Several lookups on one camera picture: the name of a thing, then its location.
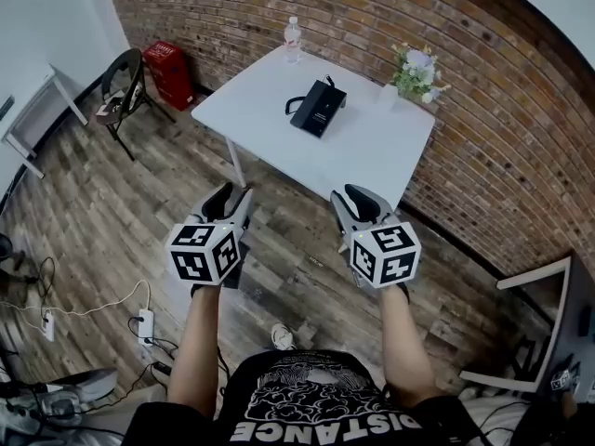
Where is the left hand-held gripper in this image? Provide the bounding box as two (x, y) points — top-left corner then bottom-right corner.
(165, 181), (255, 292)

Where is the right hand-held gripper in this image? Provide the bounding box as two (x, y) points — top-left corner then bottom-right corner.
(329, 183), (423, 293)

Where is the black desk telephone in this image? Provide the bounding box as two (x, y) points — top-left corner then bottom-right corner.
(284, 74), (349, 141)

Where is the person's right forearm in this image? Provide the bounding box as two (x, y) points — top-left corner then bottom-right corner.
(379, 285), (442, 409)

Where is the person's left forearm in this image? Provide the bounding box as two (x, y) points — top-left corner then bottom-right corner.
(165, 284), (225, 418)

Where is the white side desk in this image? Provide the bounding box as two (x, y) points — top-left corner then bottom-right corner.
(0, 62), (90, 181)

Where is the white square table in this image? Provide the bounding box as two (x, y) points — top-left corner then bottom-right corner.
(191, 44), (437, 214)

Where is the person's white shoe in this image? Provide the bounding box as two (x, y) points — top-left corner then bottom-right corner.
(271, 322), (298, 351)

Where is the red box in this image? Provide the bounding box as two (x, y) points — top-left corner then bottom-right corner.
(140, 40), (197, 112)

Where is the white vase with flowers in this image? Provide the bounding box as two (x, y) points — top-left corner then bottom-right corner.
(377, 42), (453, 112)

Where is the black folding chair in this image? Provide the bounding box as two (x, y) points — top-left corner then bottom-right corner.
(95, 46), (178, 163)

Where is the clear plastic water bottle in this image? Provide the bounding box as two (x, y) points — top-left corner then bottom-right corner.
(284, 15), (304, 65)

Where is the person's black printed t-shirt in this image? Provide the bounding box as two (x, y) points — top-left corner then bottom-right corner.
(121, 348), (492, 446)

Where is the white framed mirror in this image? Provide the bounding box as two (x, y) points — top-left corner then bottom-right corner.
(458, 255), (574, 395)

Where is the grey device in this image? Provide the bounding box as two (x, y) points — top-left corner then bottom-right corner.
(35, 367), (119, 413)

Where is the white cable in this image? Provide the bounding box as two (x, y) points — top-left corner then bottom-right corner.
(0, 278), (152, 319)

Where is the black cable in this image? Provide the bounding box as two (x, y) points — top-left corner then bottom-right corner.
(25, 256), (58, 313)

